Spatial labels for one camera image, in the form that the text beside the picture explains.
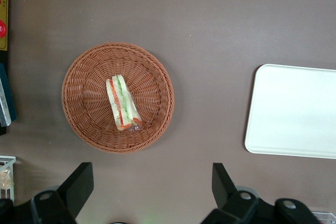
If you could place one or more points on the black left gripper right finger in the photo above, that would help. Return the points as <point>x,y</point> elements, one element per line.
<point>228,200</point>

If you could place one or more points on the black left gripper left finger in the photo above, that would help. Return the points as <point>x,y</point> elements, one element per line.
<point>71,192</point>

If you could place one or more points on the round brown wicker basket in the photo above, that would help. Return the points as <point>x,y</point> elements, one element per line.
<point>89,98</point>

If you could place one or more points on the wrapped triangle sandwich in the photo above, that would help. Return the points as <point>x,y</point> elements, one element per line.
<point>120,103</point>

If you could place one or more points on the white plastic tray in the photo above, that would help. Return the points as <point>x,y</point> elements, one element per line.
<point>291,111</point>

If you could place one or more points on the pale snack bag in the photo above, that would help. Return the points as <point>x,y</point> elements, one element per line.
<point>5,179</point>

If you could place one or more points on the clear acrylic display stand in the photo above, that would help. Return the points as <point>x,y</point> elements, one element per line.
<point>326,217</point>

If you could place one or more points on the dark teal box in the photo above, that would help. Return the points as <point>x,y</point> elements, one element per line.
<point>9,95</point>

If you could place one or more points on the red round button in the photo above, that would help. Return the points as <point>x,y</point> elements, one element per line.
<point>2,28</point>

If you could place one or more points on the silver metal bracket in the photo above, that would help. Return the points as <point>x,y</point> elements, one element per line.
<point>4,108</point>

